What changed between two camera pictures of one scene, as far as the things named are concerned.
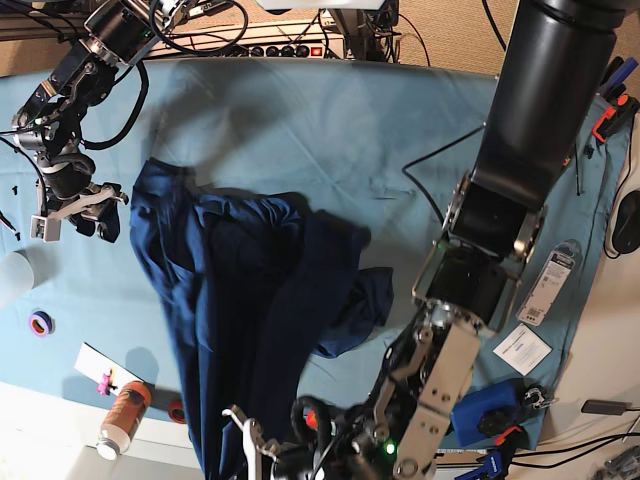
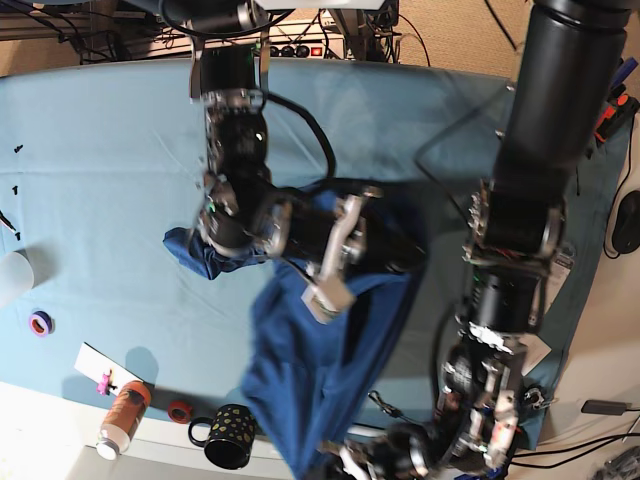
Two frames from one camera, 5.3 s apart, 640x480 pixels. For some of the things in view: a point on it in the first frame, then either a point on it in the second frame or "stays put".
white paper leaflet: (523, 349) stays put
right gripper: (318, 450) → (405, 450)
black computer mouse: (626, 229) stays put
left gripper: (67, 190) → (325, 226)
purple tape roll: (41, 324) stays put
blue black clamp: (613, 83) stays put
